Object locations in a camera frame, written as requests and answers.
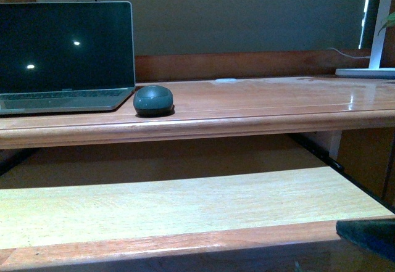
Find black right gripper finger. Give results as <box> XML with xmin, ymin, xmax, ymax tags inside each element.
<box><xmin>336</xmin><ymin>219</ymin><xmax>394</xmax><ymax>262</ymax></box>

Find wooden pull-out keyboard tray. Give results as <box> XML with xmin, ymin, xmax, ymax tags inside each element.
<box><xmin>0</xmin><ymin>134</ymin><xmax>395</xmax><ymax>270</ymax></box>

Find white desk lamp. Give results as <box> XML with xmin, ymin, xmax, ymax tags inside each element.
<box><xmin>335</xmin><ymin>0</ymin><xmax>394</xmax><ymax>80</ymax></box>

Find green plant leaves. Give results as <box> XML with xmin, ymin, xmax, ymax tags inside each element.
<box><xmin>377</xmin><ymin>12</ymin><xmax>395</xmax><ymax>35</ymax></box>

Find small white flat object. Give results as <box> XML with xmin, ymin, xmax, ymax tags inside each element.
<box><xmin>215</xmin><ymin>78</ymin><xmax>237</xmax><ymax>83</ymax></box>

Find grey open laptop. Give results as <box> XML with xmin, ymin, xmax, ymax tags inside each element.
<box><xmin>1</xmin><ymin>1</ymin><xmax>136</xmax><ymax>115</ymax></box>

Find black drawer slide rail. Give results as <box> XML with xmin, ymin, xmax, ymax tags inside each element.
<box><xmin>288</xmin><ymin>133</ymin><xmax>394</xmax><ymax>213</ymax></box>

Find white lamp cable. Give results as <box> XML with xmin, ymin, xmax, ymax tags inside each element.
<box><xmin>326</xmin><ymin>47</ymin><xmax>371</xmax><ymax>60</ymax></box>

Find wooden desk back rail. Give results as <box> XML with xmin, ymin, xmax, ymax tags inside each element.
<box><xmin>135</xmin><ymin>49</ymin><xmax>370</xmax><ymax>83</ymax></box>

